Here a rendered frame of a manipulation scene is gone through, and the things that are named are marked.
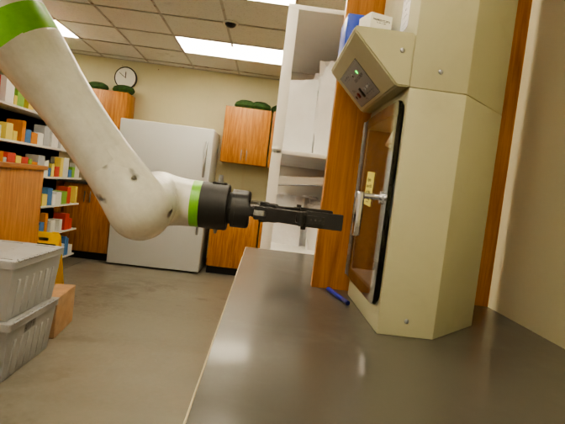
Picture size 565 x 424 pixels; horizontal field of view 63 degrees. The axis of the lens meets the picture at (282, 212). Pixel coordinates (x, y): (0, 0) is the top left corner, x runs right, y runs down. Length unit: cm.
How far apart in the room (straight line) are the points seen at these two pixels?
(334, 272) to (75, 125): 77
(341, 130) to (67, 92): 71
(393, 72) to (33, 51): 61
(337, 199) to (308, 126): 106
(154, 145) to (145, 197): 516
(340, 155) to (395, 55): 41
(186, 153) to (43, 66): 507
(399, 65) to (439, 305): 46
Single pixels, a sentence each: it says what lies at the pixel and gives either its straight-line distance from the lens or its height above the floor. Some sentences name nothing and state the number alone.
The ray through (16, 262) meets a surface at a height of 65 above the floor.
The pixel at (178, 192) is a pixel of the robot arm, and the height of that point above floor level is 116.
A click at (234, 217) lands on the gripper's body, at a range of 90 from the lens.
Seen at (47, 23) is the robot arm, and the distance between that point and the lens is 86.
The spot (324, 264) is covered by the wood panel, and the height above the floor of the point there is 100.
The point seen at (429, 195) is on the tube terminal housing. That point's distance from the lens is 92.
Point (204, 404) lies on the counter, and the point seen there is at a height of 94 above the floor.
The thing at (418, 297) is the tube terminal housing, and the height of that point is 102.
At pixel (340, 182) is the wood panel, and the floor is 123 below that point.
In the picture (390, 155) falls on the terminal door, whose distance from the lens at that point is 92.
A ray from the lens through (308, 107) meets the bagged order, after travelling 229.
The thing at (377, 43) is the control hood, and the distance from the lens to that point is 93.
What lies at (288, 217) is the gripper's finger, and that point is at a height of 114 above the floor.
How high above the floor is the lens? 120
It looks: 3 degrees down
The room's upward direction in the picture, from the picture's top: 7 degrees clockwise
